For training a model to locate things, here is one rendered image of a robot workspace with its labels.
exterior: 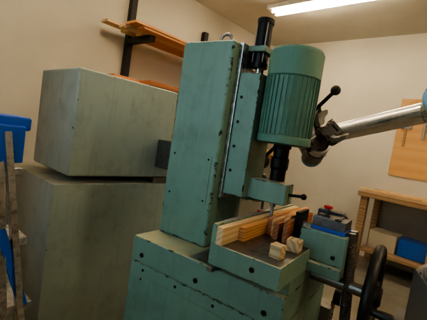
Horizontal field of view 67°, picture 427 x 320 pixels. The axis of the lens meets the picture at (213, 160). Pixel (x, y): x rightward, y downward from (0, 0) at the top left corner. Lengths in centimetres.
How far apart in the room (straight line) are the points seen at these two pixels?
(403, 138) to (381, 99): 56
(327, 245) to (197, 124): 58
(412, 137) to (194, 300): 360
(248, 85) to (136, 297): 84
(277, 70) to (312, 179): 369
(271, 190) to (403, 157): 332
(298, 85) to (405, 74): 349
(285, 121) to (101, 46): 253
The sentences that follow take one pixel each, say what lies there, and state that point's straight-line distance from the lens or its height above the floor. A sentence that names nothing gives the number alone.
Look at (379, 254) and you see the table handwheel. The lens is 100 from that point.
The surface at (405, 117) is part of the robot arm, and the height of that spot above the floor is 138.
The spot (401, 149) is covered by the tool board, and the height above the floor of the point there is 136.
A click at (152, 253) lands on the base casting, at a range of 117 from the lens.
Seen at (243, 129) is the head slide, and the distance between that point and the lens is 109.
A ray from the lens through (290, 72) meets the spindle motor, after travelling 104.
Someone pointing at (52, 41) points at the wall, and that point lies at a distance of 314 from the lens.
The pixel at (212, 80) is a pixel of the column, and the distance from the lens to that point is 114.
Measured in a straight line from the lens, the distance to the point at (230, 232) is 92.
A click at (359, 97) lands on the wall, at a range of 456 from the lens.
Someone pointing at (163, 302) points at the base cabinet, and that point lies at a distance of 118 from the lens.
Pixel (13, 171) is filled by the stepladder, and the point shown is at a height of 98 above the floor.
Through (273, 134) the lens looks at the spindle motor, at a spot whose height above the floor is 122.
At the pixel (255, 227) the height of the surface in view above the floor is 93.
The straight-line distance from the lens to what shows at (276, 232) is 105.
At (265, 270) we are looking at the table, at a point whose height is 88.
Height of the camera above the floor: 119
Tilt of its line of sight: 4 degrees down
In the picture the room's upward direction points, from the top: 9 degrees clockwise
